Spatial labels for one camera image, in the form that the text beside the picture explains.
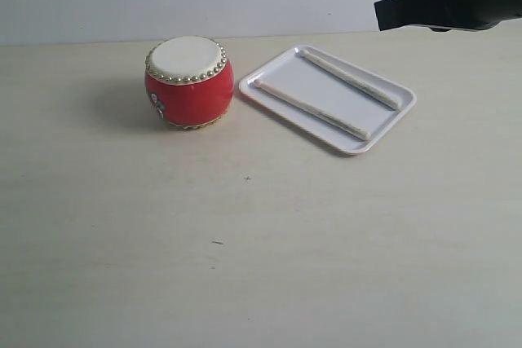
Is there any white drumstick front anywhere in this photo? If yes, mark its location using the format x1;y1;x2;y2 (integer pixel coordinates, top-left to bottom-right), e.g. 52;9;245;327
298;50;402;111

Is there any white plastic tray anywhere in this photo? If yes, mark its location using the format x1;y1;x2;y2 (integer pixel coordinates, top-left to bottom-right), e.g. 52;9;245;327
238;44;416;156

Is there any white drumstick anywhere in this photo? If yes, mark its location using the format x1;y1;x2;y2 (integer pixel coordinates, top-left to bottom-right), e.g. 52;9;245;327
298;50;402;111
253;79;371;141

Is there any small red drum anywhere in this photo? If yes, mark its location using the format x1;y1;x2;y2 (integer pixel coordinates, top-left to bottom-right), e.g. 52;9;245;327
144;36;234;129

